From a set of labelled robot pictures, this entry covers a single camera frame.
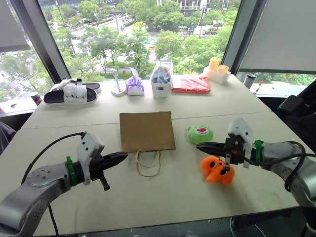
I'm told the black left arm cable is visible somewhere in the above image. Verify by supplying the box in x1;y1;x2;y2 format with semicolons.
20;132;86;186

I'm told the red folded plastic sheet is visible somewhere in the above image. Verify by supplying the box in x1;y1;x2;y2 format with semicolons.
171;75;212;94

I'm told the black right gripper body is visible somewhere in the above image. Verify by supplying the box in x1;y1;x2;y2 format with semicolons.
223;136;245;174

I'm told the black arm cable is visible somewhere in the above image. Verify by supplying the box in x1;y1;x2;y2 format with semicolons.
246;141;316;194
20;132;86;186

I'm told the green wrist zip tie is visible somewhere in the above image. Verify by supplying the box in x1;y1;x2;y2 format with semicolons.
65;156;78;187
254;139;264;164

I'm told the black chair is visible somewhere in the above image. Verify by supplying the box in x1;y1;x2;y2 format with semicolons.
276;80;316;158

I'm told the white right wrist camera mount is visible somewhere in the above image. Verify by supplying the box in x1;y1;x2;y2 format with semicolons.
227;117;255;169

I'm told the purple and white pouch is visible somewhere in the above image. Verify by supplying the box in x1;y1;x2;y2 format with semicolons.
125;67;145;97

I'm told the dark red can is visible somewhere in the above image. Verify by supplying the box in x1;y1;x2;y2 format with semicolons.
30;91;43;107

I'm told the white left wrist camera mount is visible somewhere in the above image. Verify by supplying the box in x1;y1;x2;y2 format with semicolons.
77;133;106;186

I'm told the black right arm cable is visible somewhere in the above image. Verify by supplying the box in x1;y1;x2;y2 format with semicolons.
246;141;316;194

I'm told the green right wrist zip tie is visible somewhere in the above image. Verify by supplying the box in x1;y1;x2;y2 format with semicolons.
254;139;264;164

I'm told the grey roller blind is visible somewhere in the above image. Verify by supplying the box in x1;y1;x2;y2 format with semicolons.
237;0;316;75
0;0;32;53

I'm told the white rectangular tray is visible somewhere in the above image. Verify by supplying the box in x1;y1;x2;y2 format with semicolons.
202;65;232;85

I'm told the black slipper white strap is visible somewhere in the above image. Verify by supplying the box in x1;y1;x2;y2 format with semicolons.
50;78;102;93
43;83;98;106

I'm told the brown paper bag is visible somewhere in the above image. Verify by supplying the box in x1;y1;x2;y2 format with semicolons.
119;111;177;178

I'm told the orange plush toy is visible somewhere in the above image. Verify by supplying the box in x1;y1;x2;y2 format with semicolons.
200;156;236;185

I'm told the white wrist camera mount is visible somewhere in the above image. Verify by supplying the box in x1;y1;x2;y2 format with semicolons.
227;117;255;169
77;133;106;186

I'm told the white bin with items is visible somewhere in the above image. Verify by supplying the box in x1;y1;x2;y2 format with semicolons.
150;57;174;99

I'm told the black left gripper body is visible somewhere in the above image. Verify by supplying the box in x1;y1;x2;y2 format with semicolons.
88;154;111;192

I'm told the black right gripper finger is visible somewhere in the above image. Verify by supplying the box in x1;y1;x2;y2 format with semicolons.
197;147;227;157
196;142;227;150

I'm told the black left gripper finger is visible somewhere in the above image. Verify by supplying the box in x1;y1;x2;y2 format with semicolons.
104;152;129;162
105;158;126;171

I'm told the green left wrist zip tie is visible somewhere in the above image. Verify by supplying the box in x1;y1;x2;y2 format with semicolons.
65;156;78;187

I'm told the green frog plush toy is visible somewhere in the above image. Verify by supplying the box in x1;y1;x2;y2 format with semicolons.
185;124;215;145

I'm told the grey cylinder black lid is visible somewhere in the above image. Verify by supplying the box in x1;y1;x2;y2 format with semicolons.
244;73;258;87

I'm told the white round-base stand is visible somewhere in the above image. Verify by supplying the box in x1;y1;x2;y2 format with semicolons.
110;69;127;97

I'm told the tall yellow cup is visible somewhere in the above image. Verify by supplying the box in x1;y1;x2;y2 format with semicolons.
209;56;221;73

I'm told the grey fabric object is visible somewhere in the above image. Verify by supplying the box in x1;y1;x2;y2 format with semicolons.
0;121;17;155

